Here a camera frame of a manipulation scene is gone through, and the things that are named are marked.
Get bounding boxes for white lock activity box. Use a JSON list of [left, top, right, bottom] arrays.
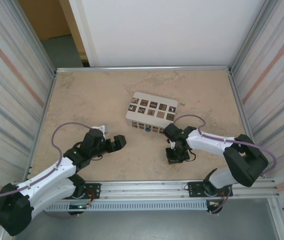
[[125, 91, 180, 136]]

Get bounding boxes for translucent corrugated enclosure panel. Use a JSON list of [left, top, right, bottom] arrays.
[[231, 0, 284, 240], [0, 0, 55, 240]]

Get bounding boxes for aluminium upright post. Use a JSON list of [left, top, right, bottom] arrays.
[[16, 0, 59, 78], [230, 0, 272, 76]]

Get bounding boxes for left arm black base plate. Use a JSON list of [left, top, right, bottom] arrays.
[[56, 183, 101, 201]]

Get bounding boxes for white flat board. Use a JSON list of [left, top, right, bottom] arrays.
[[68, 0, 267, 68]]

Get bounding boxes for aluminium table edge rail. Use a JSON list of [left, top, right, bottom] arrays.
[[23, 73, 57, 181], [55, 65, 232, 74], [228, 72, 266, 180]]

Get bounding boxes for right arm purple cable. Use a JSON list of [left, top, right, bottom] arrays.
[[173, 114, 277, 215]]

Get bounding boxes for grey slotted cable duct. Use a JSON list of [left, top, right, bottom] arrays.
[[43, 200, 209, 213]]

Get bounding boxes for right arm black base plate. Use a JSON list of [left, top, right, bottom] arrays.
[[187, 181, 232, 198]]

